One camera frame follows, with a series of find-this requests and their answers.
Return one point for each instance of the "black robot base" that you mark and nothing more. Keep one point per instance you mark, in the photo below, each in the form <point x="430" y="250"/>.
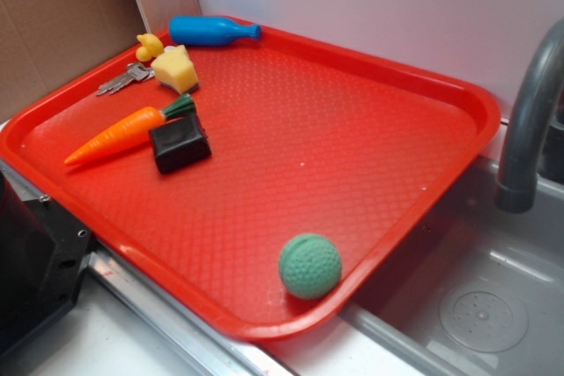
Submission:
<point x="44" y="253"/>

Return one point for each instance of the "green dimpled sponge ball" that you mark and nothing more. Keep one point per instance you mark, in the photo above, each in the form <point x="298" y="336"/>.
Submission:
<point x="310" y="266"/>

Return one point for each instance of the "yellow sponge block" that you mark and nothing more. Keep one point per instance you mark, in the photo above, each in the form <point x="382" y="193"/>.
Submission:
<point x="175" y="70"/>

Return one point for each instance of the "red plastic tray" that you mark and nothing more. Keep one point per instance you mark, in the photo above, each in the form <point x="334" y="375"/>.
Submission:
<point x="305" y="138"/>

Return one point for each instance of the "black rectangular block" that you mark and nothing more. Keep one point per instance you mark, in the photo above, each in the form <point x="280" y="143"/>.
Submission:
<point x="179" y="143"/>

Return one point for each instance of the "orange toy carrot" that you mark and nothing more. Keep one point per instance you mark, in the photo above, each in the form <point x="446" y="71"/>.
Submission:
<point x="130" y="132"/>

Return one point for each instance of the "blue plastic bottle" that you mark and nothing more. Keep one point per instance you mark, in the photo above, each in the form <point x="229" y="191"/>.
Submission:
<point x="211" y="31"/>

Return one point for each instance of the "silver keys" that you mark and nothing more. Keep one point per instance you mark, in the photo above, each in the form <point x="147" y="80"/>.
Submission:
<point x="135" y="72"/>

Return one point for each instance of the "yellow rubber duck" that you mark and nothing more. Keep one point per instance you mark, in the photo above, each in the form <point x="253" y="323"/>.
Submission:
<point x="150" y="47"/>

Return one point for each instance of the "grey plastic sink basin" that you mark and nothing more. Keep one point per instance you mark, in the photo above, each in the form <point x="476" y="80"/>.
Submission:
<point x="472" y="290"/>

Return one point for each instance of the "grey sink faucet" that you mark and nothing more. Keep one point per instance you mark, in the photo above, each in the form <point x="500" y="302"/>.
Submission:
<point x="533" y="145"/>

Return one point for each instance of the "brown cardboard panel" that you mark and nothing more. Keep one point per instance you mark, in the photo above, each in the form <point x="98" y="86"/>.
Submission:
<point x="47" y="43"/>

